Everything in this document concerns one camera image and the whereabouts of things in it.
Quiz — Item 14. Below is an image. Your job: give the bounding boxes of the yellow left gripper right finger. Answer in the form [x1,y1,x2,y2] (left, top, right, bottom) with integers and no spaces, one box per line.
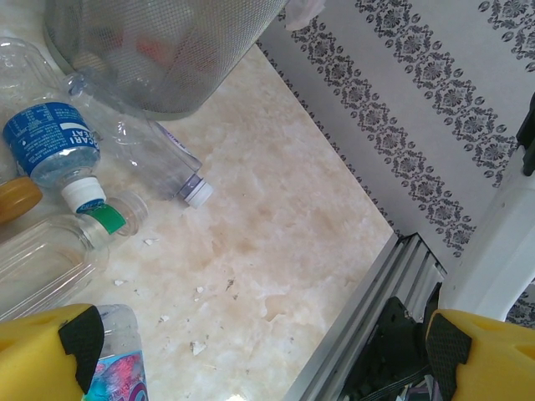
[425,308,535,401]

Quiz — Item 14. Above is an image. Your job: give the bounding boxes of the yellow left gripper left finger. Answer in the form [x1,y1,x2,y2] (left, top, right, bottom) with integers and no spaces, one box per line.
[0,303,104,401]

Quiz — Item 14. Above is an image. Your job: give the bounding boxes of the colourful label water bottle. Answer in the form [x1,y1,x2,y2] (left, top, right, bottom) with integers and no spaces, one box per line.
[85,303,150,401]

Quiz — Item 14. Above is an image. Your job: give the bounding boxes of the clear bottle green neck band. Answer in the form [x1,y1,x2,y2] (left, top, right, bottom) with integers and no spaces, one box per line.
[0,190,150,322]

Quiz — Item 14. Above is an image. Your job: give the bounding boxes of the orange label bottle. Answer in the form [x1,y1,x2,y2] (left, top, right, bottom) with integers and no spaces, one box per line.
[0,175,43,225]

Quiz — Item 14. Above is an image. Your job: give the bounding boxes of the blue label Pocari bottle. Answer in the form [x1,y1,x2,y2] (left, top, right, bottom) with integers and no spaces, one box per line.
[2,101,108,215]

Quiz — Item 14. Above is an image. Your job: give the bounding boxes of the clear bottle purple label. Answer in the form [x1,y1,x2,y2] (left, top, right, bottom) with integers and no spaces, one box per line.
[62,71,215,209]

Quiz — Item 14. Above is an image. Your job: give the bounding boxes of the plain clear plastic bottle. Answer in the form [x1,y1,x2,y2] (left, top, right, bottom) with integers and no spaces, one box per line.
[0,36,68,114]

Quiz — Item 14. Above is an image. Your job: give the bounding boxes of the grey mesh waste bin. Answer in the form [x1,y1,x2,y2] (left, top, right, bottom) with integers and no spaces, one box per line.
[41,0,292,122]

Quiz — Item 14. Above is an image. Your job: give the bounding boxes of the clear plastic bin liner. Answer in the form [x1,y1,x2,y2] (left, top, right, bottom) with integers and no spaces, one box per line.
[275,0,327,31]

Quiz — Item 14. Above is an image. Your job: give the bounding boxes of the aluminium side rail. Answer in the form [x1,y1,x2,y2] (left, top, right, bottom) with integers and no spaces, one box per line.
[288,233,448,401]

